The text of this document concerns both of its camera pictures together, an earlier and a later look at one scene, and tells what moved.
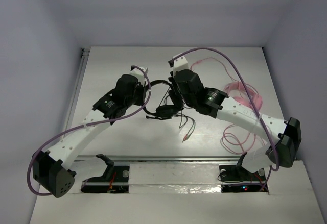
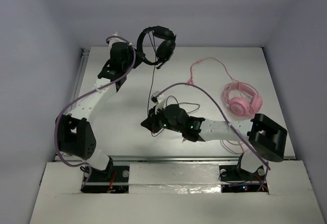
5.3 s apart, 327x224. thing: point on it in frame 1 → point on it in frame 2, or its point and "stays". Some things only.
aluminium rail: (170, 159) stays
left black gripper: (140, 94) → (138, 56)
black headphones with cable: (167, 108) → (165, 44)
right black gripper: (172, 79) → (151, 123)
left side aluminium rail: (85, 54) stays
